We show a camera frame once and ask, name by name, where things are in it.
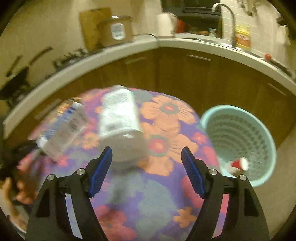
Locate yellow detergent bottle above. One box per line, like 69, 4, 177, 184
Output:
233, 24, 251, 51

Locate white drink carton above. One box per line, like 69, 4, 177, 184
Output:
37, 98, 89, 161

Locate white electric kettle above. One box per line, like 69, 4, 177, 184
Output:
157, 12, 177, 37

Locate white kitchen countertop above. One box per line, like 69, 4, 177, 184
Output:
3, 35, 296, 137

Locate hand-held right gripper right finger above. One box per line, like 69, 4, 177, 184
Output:
181, 146, 271, 241

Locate steel kitchen faucet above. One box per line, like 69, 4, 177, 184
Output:
212, 3, 237, 49

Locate steel sink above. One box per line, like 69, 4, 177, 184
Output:
176, 32, 232, 45

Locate floral printed blanket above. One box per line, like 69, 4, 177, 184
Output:
14, 88, 229, 241

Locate black power cord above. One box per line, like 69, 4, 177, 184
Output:
133, 33, 159, 40

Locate gas stove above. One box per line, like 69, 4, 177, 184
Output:
44, 47, 93, 79

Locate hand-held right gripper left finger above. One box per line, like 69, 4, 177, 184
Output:
25, 146, 113, 241

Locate white plastic bag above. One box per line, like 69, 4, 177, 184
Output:
276, 23, 292, 45

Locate person's left hand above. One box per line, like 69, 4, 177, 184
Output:
0, 177, 37, 205

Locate black wok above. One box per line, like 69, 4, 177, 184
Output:
0, 46, 53, 102

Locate clear plastic bottle white label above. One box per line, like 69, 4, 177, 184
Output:
98, 85, 149, 172

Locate wooden cutting board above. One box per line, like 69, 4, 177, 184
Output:
80, 7, 112, 52

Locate dark window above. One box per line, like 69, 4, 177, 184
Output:
161, 0, 222, 16

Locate beige rice cooker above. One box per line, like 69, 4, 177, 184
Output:
97, 15, 134, 48

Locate small red bottle white cap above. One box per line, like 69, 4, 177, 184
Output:
225, 157, 249, 178

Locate teal plastic basket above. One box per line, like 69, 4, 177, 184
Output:
200, 105, 277, 188

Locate dark brush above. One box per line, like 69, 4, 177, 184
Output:
270, 59, 293, 77

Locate wooden base cabinets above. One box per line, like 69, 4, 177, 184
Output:
5, 47, 296, 149

